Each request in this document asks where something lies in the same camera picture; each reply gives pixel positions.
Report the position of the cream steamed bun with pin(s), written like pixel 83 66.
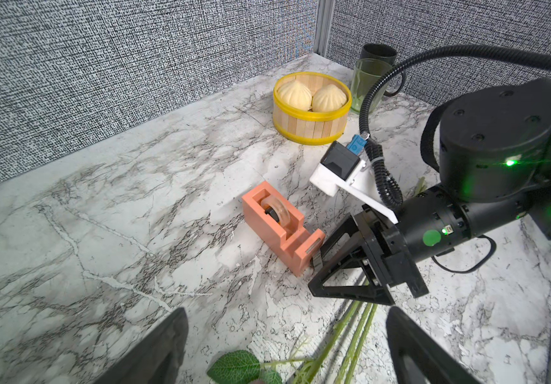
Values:
pixel 296 95
pixel 328 98

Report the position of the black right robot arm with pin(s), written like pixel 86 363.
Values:
pixel 492 150

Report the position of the aluminium frame post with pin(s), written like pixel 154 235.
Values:
pixel 323 23

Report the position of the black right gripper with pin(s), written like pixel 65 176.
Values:
pixel 429 224

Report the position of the green translucent cup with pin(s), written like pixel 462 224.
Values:
pixel 367 73

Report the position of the yellow bamboo steamer basket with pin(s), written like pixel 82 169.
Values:
pixel 311 108

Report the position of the pink tape dispenser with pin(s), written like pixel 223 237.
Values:
pixel 281 226

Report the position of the pink artificial rose stem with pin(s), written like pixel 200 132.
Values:
pixel 242 366

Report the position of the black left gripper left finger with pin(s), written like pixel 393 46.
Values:
pixel 157 358

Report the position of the dark green mug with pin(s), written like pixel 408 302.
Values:
pixel 387 54

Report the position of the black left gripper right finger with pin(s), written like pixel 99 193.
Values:
pixel 416 357

